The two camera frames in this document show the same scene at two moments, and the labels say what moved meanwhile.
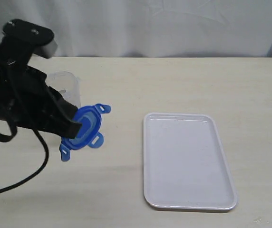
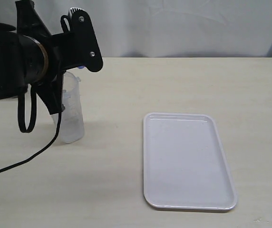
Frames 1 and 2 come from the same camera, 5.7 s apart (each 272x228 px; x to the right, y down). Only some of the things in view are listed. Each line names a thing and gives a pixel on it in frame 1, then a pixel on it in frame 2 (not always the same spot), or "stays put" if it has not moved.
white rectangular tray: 185,164 stays put
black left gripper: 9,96 -> 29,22
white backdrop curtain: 149,28 stays put
